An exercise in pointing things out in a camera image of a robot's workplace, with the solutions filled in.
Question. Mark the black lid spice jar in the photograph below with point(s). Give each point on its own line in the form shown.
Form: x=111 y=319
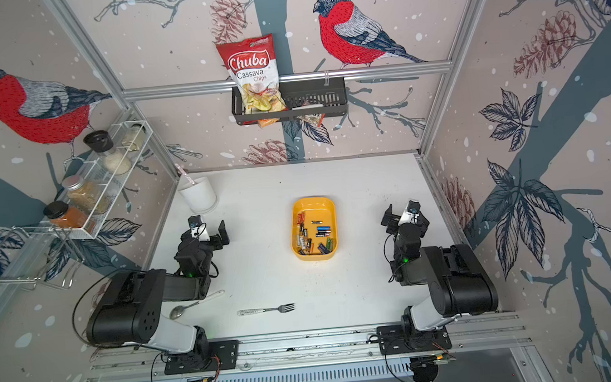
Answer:
x=113 y=159

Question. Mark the orange spice jar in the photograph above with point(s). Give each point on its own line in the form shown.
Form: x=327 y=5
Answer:
x=64 y=215

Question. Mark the white wire spice rack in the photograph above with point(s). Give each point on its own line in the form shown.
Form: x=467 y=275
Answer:
x=92 y=169

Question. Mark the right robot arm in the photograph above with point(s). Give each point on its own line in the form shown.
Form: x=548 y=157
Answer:
x=456 y=282

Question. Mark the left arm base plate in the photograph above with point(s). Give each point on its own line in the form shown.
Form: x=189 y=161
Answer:
x=227 y=354

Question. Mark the red Chuba cassava chips bag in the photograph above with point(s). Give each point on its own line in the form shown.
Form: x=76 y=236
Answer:
x=252 y=65

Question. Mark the silver lid spice jar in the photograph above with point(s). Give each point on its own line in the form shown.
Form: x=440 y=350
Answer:
x=87 y=196

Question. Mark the wire hanger rack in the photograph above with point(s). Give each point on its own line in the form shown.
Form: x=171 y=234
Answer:
x=43 y=255

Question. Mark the pale spice jar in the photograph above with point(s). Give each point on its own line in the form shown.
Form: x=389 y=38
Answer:
x=134 y=140

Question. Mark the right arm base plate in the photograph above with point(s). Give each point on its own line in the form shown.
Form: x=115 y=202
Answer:
x=393 y=340

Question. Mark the metal fork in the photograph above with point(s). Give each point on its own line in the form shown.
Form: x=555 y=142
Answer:
x=284 y=308

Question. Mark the white ceramic cup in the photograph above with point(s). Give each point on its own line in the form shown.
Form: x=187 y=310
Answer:
x=199 y=196

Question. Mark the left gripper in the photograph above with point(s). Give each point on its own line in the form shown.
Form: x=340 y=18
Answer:
x=222 y=233

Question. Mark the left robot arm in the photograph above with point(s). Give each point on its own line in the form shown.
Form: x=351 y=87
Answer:
x=130 y=311

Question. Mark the metal spoon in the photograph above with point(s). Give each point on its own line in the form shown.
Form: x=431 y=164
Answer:
x=180 y=310

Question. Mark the yellow plastic storage box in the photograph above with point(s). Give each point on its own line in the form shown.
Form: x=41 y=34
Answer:
x=314 y=235

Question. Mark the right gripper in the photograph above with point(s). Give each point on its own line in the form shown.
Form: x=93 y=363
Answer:
x=424 y=225

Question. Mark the black wall basket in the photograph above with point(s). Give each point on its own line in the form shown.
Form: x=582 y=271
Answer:
x=320 y=96

